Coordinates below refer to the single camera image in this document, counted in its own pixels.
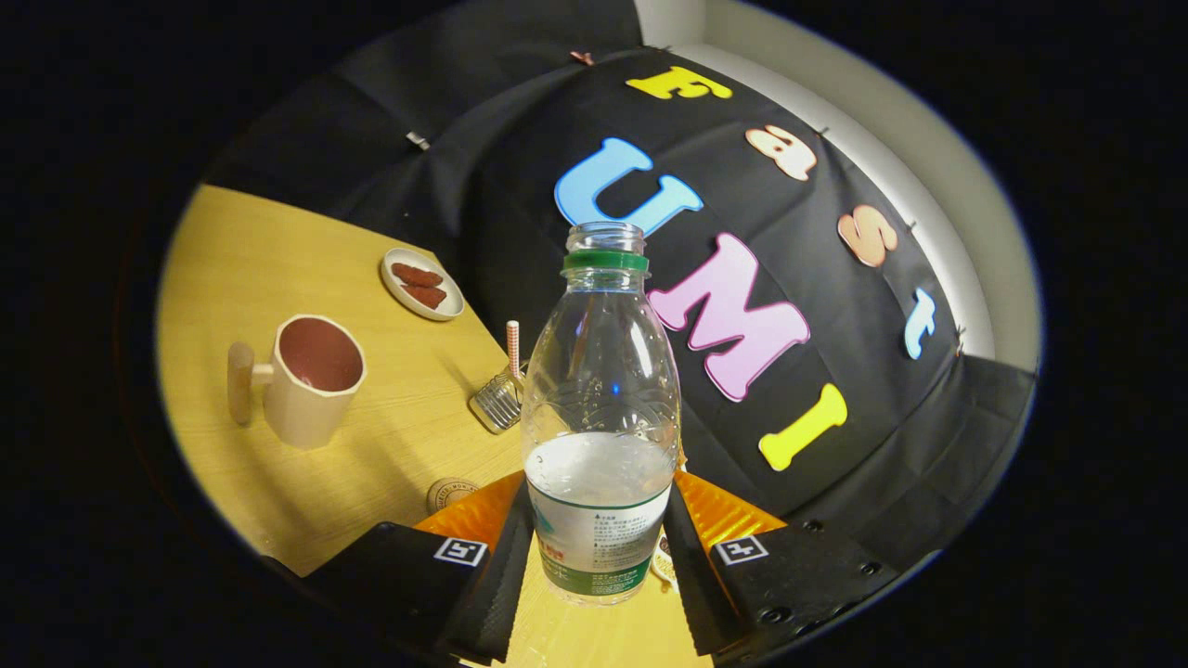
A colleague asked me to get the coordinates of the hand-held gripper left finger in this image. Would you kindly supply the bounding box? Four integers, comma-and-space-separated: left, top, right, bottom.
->
302, 471, 537, 664

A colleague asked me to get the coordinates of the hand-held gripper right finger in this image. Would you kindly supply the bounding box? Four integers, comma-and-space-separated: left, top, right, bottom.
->
661, 471, 901, 664

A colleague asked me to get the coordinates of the round cork coaster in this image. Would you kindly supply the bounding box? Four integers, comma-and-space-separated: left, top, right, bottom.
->
427, 477, 481, 514

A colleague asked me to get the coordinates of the clear plastic juice bottle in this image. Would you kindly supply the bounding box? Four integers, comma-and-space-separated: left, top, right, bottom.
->
520, 223, 683, 607

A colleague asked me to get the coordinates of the beige cup with wooden handle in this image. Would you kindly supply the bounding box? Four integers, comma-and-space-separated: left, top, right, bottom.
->
227, 314, 368, 451

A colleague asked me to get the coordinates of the white round plate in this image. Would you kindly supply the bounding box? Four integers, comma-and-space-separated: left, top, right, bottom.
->
381, 247, 465, 322

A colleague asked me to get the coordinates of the wooden table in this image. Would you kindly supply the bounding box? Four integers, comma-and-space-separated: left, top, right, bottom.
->
156, 184, 716, 668

